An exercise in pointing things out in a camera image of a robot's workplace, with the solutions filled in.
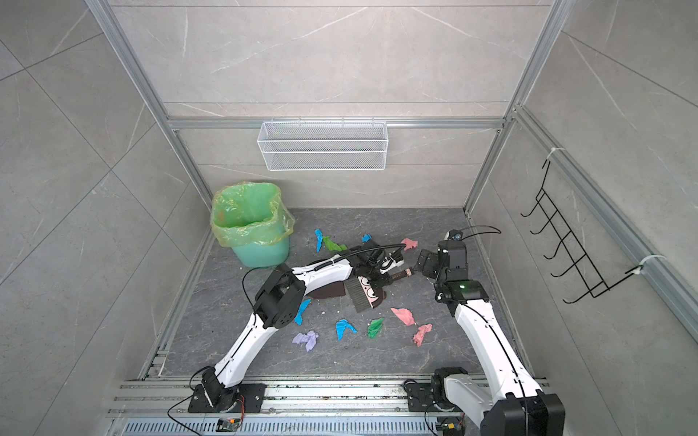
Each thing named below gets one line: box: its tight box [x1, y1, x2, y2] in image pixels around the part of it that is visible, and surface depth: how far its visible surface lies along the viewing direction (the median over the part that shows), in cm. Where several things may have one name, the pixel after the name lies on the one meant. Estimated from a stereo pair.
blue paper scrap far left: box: [313, 227, 323, 254], surface depth 109 cm
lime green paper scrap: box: [323, 236, 349, 252], surface depth 109 cm
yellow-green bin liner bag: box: [210, 181, 295, 248], surface depth 93 cm
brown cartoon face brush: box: [344, 267, 414, 314], surface depth 94 cm
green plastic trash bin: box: [210, 181, 296, 268], surface depth 93 cm
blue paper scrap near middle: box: [336, 318, 358, 342], surface depth 87 cm
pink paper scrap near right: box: [412, 323, 433, 348], surface depth 86 cm
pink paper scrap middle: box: [389, 307, 416, 327], surface depth 90 cm
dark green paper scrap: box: [368, 317, 385, 339], surface depth 87 cm
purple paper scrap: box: [291, 330, 320, 352], surface depth 85 cm
